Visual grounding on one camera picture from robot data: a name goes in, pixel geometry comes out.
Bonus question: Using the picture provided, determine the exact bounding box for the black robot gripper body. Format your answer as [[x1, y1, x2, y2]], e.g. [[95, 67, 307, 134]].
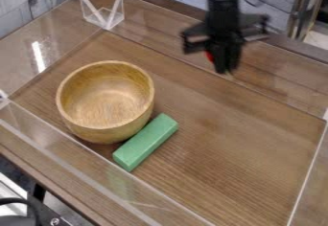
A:
[[181, 0, 269, 54]]

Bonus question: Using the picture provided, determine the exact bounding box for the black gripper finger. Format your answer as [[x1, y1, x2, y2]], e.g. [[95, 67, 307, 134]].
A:
[[211, 43, 227, 74], [227, 41, 243, 72]]

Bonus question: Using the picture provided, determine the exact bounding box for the red plush strawberry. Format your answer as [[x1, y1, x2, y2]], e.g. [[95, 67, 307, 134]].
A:
[[205, 51, 215, 63]]

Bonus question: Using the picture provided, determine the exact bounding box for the metal table leg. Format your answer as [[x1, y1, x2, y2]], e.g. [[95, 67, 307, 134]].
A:
[[287, 0, 323, 41]]

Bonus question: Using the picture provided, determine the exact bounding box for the wooden bowl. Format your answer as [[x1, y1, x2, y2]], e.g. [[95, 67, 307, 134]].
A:
[[55, 60, 156, 145]]

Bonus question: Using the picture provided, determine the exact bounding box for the green rectangular block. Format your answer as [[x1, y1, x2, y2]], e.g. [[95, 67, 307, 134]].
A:
[[113, 113, 178, 171]]

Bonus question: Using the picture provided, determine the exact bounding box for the clear acrylic corner bracket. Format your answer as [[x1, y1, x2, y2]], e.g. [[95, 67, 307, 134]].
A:
[[79, 0, 125, 31]]

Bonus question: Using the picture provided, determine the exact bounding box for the clear acrylic enclosure wall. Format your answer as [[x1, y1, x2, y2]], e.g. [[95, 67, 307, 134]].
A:
[[0, 0, 328, 226]]

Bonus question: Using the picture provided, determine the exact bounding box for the black metal frame bracket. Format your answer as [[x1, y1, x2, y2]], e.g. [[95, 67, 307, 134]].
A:
[[27, 184, 83, 226]]

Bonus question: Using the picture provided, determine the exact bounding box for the black cable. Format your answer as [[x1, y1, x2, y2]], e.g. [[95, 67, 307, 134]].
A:
[[0, 196, 42, 226]]

